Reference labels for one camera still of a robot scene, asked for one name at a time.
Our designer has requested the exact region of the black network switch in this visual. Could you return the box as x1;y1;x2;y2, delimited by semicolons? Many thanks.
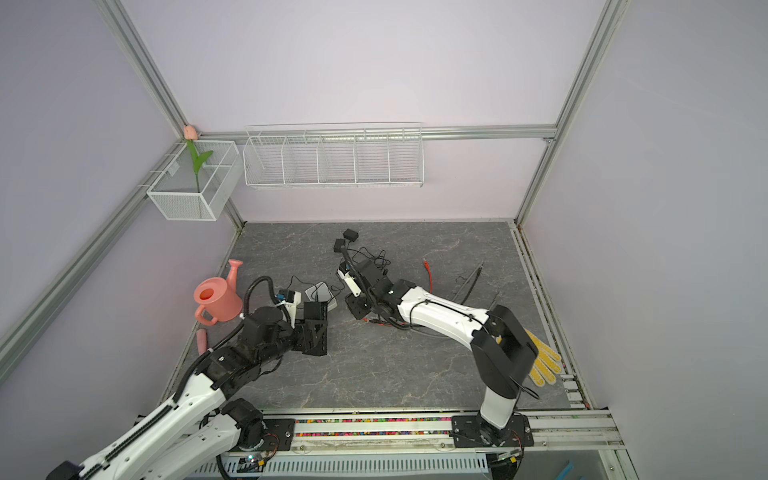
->
302;301;328;356

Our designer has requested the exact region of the thin black power cable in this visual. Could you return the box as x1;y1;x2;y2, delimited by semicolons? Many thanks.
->
341;242;394;277
281;274;346;307

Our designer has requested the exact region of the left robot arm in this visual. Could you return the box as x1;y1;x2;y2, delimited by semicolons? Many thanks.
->
48;276;305;479

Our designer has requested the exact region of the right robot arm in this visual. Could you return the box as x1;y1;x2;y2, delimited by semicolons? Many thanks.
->
337;260;539;447

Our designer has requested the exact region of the black power adapter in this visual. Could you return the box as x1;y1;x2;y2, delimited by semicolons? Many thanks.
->
333;238;347;253
343;229;359;243

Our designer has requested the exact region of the pink watering can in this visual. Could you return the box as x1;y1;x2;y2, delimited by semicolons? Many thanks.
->
193;259;243;327

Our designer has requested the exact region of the purple garden trowel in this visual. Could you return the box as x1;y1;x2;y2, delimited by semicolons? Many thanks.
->
195;328;208;355

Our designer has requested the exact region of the yellow work glove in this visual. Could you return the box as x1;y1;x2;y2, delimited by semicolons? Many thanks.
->
525;329;563;387

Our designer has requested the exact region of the artificial tulip flower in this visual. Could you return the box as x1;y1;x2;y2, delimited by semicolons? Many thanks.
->
183;125;213;193

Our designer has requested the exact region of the grey ethernet cable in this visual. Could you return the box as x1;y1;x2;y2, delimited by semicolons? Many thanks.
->
452;260;486;304

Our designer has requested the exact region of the long white wire basket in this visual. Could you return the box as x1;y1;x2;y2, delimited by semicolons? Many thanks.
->
242;122;425;189

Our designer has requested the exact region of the small white wire basket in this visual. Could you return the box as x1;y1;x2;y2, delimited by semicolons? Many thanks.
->
147;140;244;221

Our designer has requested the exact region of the aluminium frame rail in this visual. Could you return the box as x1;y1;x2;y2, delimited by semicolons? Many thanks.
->
0;0;631;385

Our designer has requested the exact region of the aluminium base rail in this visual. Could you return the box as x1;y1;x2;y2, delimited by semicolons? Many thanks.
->
137;407;628;480

